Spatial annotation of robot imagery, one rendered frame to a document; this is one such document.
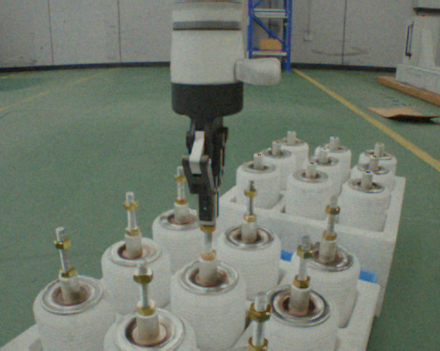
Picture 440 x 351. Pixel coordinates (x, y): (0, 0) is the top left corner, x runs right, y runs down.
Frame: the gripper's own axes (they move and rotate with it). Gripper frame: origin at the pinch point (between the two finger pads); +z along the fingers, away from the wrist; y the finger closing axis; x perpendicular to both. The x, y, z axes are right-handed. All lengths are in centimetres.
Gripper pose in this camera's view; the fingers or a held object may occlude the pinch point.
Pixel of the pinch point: (208, 205)
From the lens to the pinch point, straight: 45.8
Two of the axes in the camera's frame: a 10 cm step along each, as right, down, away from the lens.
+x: 9.8, 0.6, -1.8
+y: -1.9, 3.3, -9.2
